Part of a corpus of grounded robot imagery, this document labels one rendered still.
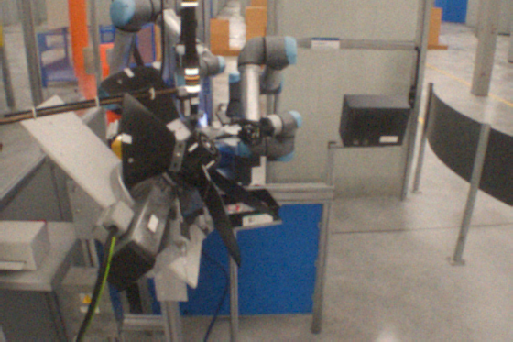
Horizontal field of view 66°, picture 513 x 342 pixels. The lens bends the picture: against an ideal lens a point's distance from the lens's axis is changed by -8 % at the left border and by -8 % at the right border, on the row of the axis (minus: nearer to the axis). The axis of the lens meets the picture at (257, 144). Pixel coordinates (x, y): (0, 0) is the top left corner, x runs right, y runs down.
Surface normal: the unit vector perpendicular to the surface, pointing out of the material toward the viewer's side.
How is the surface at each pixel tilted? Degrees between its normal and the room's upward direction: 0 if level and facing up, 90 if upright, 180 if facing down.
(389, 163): 90
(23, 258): 90
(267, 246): 90
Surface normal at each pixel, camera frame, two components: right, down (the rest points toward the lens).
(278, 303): 0.04, 0.36
